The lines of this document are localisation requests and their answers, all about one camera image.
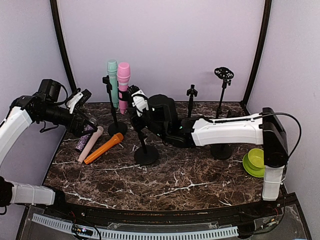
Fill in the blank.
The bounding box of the cream white microphone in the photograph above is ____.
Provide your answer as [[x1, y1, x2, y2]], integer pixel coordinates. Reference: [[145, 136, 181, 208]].
[[77, 126, 104, 164]]

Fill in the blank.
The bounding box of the glitter microphone with silver grille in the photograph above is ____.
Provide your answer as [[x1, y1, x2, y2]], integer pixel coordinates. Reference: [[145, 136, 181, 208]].
[[75, 125, 93, 153]]

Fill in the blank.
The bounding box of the orange microphone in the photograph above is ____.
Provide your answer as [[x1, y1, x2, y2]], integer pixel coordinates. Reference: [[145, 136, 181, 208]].
[[84, 132, 124, 165]]

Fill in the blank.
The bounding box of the pink microphone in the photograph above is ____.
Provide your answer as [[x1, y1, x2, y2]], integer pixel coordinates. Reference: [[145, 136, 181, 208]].
[[117, 62, 131, 115]]

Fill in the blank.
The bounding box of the black tripod stand with shock mount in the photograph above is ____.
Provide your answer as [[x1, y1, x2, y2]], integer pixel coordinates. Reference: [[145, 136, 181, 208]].
[[214, 66, 234, 119]]

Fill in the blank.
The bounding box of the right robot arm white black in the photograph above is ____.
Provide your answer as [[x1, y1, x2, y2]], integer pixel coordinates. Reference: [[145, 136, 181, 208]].
[[128, 90, 291, 217]]

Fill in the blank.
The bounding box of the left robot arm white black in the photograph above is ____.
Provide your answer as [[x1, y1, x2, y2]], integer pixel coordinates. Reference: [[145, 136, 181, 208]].
[[0, 79, 98, 218]]

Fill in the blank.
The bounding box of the black stand under mint microphone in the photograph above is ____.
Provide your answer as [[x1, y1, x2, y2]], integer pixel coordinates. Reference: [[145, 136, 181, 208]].
[[102, 75, 128, 137]]

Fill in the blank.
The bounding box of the mint green microphone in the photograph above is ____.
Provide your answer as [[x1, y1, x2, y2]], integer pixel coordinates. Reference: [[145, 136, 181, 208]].
[[107, 59, 119, 109]]

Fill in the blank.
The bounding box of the green bowl on saucer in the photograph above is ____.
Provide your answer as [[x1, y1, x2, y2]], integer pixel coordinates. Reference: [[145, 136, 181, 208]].
[[242, 148, 265, 178]]

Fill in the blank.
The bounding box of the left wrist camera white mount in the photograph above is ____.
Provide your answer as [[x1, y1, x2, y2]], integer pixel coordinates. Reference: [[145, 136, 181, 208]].
[[65, 88, 92, 114]]

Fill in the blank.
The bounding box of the white slotted cable duct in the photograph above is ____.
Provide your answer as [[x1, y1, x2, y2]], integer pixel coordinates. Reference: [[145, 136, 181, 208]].
[[31, 213, 239, 240]]

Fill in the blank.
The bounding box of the left black corner post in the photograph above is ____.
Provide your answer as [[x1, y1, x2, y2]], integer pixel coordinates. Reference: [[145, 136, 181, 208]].
[[49, 0, 78, 103]]

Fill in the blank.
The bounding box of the black corner post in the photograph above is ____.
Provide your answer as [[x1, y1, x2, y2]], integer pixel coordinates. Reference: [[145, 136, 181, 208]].
[[240, 0, 273, 109], [49, 0, 78, 103]]

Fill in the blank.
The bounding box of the black front rail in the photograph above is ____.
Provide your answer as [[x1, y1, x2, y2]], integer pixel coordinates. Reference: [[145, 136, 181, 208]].
[[34, 193, 298, 226]]

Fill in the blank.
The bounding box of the right black corner post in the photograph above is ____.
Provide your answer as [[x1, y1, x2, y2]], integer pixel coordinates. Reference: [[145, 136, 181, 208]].
[[240, 0, 273, 109]]

